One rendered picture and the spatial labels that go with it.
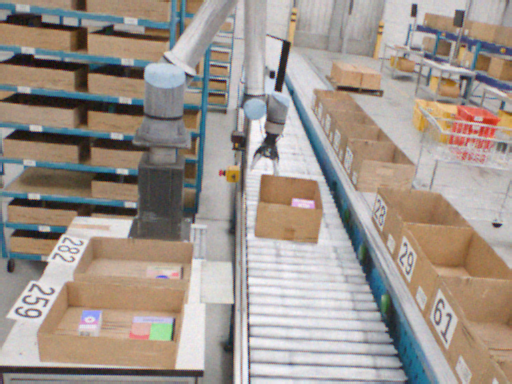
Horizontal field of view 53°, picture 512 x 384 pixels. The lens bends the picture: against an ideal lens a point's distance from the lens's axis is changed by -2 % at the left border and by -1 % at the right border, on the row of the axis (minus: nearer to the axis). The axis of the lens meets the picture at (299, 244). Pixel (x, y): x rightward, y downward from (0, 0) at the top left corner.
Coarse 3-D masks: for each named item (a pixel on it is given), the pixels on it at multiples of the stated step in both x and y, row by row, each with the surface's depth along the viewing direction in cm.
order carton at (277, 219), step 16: (272, 176) 264; (288, 176) 264; (272, 192) 267; (288, 192) 268; (304, 192) 268; (272, 208) 229; (288, 208) 230; (304, 208) 230; (320, 208) 240; (256, 224) 233; (272, 224) 233; (288, 224) 233; (304, 224) 233; (320, 224) 234; (288, 240) 237; (304, 240) 237
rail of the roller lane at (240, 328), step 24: (240, 72) 648; (240, 120) 428; (240, 192) 283; (240, 216) 255; (240, 240) 232; (240, 264) 214; (240, 288) 198; (240, 312) 183; (240, 336) 171; (240, 360) 160
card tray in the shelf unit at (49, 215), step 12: (12, 204) 306; (48, 204) 327; (60, 204) 331; (72, 204) 332; (84, 204) 318; (12, 216) 301; (24, 216) 302; (36, 216) 302; (48, 216) 303; (60, 216) 304; (72, 216) 305; (84, 216) 321
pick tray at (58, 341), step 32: (64, 288) 163; (96, 288) 167; (128, 288) 168; (160, 288) 169; (64, 320) 161; (128, 320) 166; (64, 352) 144; (96, 352) 145; (128, 352) 146; (160, 352) 147
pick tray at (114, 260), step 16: (96, 240) 194; (112, 240) 196; (128, 240) 197; (144, 240) 197; (160, 240) 198; (96, 256) 197; (112, 256) 199; (128, 256) 200; (144, 256) 200; (160, 256) 201; (176, 256) 202; (192, 256) 193; (80, 272) 179; (96, 272) 188; (112, 272) 190; (128, 272) 192; (144, 272) 193; (176, 288) 177
